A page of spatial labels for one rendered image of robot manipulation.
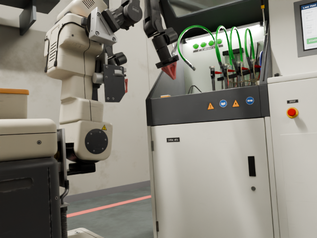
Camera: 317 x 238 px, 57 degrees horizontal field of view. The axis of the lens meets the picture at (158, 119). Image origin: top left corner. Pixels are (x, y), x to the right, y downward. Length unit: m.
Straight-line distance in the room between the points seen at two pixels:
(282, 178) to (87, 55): 1.06
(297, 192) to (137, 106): 2.99
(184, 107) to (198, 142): 0.21
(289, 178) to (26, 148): 1.15
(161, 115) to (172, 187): 0.42
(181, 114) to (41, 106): 2.22
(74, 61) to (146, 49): 3.24
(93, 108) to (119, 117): 2.76
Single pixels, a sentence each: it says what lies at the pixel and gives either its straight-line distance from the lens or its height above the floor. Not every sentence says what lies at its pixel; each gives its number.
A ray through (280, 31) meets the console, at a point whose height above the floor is 1.28.
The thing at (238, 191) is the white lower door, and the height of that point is 0.42.
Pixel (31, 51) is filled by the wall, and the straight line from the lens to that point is 3.65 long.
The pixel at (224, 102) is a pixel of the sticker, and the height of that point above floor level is 0.88.
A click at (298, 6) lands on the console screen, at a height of 1.41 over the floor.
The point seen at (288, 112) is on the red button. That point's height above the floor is 0.80.
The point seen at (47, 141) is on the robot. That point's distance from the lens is 0.97.
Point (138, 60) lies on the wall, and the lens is 4.32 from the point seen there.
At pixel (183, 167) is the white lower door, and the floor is 0.54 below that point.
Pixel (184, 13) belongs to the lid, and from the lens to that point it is 2.20.
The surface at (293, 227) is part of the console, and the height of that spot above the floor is 0.27.
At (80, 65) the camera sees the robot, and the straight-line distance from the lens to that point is 1.26.
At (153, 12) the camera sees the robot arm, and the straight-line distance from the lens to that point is 1.33.
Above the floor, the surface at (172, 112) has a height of 0.86.
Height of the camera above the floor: 0.74
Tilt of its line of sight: 3 degrees up
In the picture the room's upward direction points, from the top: 4 degrees counter-clockwise
